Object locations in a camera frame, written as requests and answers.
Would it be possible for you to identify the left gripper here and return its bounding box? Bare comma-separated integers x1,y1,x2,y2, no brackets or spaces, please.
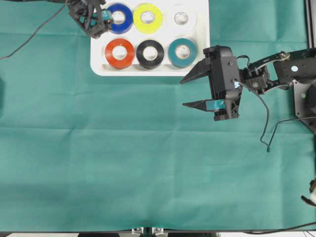
68,0,114,39

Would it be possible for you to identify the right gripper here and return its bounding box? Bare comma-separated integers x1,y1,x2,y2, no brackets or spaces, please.
180,45,270,121

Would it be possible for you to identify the blue tape roll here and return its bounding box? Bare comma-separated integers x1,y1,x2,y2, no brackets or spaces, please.
107,3,133,35

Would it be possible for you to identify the green tape roll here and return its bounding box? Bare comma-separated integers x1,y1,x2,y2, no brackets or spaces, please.
168,38,197,68

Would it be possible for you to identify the yellow tape roll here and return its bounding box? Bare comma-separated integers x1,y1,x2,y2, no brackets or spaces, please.
133,3,163,34

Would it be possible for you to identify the red tape roll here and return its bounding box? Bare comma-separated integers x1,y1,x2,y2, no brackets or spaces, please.
104,38,135,70

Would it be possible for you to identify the black tape roll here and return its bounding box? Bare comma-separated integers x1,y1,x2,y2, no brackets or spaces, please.
136,39,164,69

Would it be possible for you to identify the white tape roll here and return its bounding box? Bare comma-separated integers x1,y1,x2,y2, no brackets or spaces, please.
166,4,197,35

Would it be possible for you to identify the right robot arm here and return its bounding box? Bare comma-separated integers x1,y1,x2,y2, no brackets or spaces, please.
180,45,316,132

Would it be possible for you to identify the white plastic case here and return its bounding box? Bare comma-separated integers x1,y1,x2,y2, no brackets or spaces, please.
90,0,210,77

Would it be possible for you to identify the green table cloth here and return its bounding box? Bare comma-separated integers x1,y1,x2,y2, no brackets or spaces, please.
0,1,316,232

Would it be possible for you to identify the right camera cable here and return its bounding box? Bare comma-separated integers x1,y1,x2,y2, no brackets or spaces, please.
233,80,316,153

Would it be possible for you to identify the black aluminium frame rail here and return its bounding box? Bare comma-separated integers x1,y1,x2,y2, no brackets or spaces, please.
305,0,316,48

